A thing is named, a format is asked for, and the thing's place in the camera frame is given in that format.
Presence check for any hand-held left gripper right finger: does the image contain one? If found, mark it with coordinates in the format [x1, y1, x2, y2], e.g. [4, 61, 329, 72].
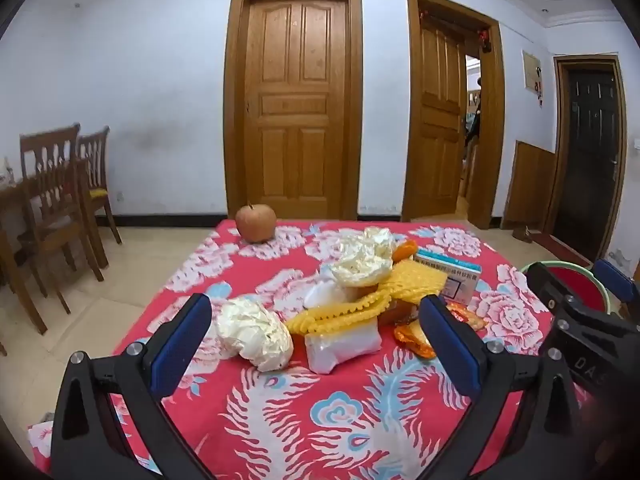
[419, 295, 606, 480]

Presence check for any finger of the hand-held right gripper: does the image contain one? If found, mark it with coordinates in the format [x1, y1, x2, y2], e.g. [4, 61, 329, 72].
[526, 261, 608, 326]
[592, 259, 640, 321]

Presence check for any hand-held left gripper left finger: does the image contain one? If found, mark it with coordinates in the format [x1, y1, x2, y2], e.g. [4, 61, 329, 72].
[50, 292, 213, 480]

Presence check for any red bin with green rim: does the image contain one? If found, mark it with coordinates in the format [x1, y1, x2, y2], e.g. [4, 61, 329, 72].
[520, 260, 623, 316]

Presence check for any orange snack wrapper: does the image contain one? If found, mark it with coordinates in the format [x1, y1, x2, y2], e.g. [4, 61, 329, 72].
[392, 322, 436, 360]

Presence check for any orange cardboard box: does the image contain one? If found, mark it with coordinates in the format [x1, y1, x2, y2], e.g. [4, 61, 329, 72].
[380, 300, 421, 323]

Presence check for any cream plastic bag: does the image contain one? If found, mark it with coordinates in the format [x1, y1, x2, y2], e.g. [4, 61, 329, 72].
[216, 297, 294, 373]
[330, 226, 397, 288]

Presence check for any yellow foam fruit net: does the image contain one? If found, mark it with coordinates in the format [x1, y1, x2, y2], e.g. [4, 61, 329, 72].
[285, 259, 451, 336]

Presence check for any white blue medicine box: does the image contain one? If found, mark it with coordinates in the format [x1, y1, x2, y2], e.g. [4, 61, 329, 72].
[412, 247, 483, 306]

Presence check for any white plastic bag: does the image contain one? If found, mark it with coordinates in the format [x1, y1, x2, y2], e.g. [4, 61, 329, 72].
[304, 317, 383, 375]

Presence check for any red doormat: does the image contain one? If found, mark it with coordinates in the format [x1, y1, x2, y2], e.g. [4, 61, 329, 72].
[530, 231, 591, 268]

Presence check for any dark metal door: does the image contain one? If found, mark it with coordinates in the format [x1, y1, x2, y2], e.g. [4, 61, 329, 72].
[542, 55, 628, 263]

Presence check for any red floral tablecloth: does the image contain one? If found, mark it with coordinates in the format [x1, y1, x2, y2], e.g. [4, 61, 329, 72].
[27, 217, 596, 480]

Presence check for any apple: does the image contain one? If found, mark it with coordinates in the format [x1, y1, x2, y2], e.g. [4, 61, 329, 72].
[235, 202, 277, 244]

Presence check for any open wooden door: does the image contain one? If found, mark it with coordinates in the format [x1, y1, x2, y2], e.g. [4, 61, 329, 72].
[402, 0, 507, 231]

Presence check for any wooden dining table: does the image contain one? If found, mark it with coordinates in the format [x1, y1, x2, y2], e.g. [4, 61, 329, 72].
[0, 180, 48, 336]

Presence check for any closed wooden door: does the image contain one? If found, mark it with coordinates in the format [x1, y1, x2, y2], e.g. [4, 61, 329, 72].
[223, 0, 363, 220]

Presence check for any wooden wall panel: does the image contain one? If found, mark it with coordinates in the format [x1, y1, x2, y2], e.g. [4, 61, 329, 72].
[502, 141, 556, 231]

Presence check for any beige wall panel box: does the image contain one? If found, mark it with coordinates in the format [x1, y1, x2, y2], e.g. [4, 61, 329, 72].
[522, 50, 543, 93]

